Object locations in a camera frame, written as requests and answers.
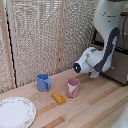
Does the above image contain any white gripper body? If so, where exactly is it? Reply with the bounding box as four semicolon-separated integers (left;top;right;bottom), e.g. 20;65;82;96
88;69;101;80

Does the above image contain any pink mug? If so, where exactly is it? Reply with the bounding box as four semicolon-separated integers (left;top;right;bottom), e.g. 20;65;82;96
66;78;81;99

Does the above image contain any yellow bread block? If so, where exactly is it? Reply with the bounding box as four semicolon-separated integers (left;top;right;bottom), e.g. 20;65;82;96
50;92;67;106

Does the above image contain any blue mug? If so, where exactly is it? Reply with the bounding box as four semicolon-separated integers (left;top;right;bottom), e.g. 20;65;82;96
36;73;53;93

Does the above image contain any woven bamboo screen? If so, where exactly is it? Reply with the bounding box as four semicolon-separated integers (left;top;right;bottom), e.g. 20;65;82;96
7;0;101;88

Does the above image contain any white patterned plate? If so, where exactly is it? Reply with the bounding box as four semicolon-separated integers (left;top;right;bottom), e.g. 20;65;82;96
0;96;37;128

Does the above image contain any wooden frame post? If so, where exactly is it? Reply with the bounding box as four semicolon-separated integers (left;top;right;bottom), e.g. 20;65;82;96
54;0;69;75
0;0;17;90

